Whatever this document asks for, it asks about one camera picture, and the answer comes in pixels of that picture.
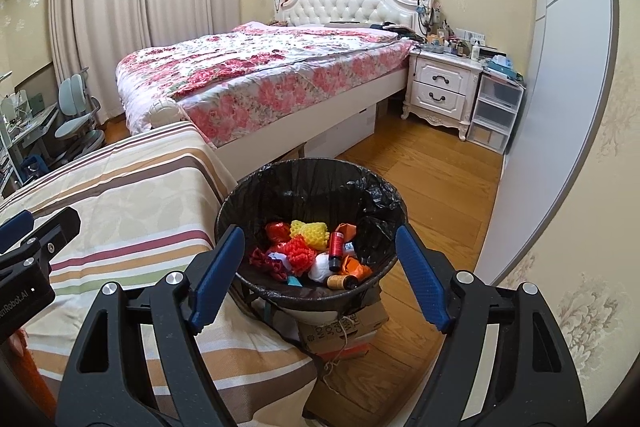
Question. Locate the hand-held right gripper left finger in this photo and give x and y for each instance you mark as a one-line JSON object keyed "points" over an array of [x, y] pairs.
{"points": [[215, 282]]}

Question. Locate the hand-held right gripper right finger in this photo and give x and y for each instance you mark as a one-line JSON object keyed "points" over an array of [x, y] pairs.
{"points": [[425, 282]]}

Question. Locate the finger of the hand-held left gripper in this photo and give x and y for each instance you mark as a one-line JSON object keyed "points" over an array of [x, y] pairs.
{"points": [[60, 224], [15, 229]]}

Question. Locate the dark red satin ribbon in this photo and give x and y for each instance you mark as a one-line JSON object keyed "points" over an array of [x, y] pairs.
{"points": [[262, 259]]}

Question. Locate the pale purple wrapper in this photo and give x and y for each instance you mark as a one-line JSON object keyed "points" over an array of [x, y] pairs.
{"points": [[279, 257]]}

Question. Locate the orange wrapper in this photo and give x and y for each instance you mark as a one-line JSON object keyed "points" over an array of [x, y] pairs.
{"points": [[357, 268]]}

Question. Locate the brown bottle with yellow label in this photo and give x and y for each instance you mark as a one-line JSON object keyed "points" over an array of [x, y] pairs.
{"points": [[340, 282]]}

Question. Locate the red foam fruit net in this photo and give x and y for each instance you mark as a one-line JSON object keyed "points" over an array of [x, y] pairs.
{"points": [[302, 254]]}

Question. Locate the orange plastic bag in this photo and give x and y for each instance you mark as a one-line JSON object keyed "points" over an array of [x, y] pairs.
{"points": [[347, 231]]}

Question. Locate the red bottle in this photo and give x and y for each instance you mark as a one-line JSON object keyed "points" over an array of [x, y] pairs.
{"points": [[336, 247]]}

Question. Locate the white paper towel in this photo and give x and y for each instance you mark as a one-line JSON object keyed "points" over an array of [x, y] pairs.
{"points": [[320, 269]]}

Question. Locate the yellow foam fruit net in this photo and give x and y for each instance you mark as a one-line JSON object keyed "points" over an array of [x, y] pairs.
{"points": [[312, 234]]}

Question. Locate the trash bin with black bag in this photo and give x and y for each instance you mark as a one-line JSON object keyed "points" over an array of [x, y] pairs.
{"points": [[300, 187]]}

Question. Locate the striped bedsheet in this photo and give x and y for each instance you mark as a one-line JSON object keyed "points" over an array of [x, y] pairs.
{"points": [[140, 197]]}

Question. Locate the printed brown cardboard box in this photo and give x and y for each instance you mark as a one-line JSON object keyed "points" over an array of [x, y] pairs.
{"points": [[350, 322]]}

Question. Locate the grey-blue desk chair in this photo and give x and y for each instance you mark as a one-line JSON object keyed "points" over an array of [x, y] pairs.
{"points": [[75, 127]]}

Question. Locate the white desk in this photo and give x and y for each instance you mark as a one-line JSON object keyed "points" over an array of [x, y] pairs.
{"points": [[35, 122]]}

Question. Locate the white rounded bedpost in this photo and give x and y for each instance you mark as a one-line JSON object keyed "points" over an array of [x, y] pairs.
{"points": [[167, 113]]}

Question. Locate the white storage box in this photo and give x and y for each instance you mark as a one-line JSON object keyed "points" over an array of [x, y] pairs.
{"points": [[350, 129]]}

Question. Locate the clear plastic drawer unit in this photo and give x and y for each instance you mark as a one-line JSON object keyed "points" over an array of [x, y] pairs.
{"points": [[495, 112]]}

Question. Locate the white nightstand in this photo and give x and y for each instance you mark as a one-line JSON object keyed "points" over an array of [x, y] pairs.
{"points": [[440, 92]]}

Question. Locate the white wardrobe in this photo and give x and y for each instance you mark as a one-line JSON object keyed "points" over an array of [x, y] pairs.
{"points": [[560, 107]]}

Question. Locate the pink floral blanket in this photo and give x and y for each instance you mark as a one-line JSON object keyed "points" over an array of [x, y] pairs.
{"points": [[280, 67]]}

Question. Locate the teal box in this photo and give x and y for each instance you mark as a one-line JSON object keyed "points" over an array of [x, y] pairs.
{"points": [[502, 67]]}

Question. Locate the small white bottle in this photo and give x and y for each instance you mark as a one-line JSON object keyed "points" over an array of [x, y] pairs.
{"points": [[475, 52]]}

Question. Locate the cluster of small toiletries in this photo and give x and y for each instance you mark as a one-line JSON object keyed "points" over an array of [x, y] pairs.
{"points": [[450, 44]]}

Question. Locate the dark cloth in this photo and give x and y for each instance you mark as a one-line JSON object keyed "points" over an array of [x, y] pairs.
{"points": [[395, 29]]}

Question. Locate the white tufted bed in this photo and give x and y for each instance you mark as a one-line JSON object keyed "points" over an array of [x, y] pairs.
{"points": [[340, 2]]}

